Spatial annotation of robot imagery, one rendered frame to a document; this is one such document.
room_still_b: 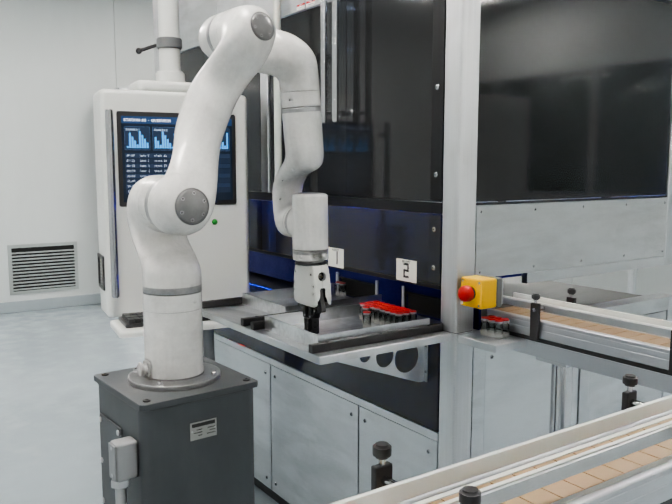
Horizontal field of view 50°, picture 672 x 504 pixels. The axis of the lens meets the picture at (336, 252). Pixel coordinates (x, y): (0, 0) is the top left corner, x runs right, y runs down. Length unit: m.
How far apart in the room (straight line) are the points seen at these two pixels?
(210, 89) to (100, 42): 5.76
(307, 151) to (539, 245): 0.74
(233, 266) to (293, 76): 1.09
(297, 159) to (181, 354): 0.50
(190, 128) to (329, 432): 1.25
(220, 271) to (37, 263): 4.60
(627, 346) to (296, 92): 0.90
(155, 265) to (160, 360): 0.19
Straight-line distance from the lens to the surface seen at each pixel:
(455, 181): 1.79
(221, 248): 2.53
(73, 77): 7.12
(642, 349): 1.64
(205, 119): 1.48
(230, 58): 1.49
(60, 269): 7.08
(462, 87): 1.80
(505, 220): 1.91
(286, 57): 1.61
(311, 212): 1.63
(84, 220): 7.10
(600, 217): 2.23
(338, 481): 2.41
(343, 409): 2.30
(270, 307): 2.06
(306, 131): 1.61
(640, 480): 0.96
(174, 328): 1.47
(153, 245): 1.51
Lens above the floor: 1.30
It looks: 7 degrees down
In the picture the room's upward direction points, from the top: straight up
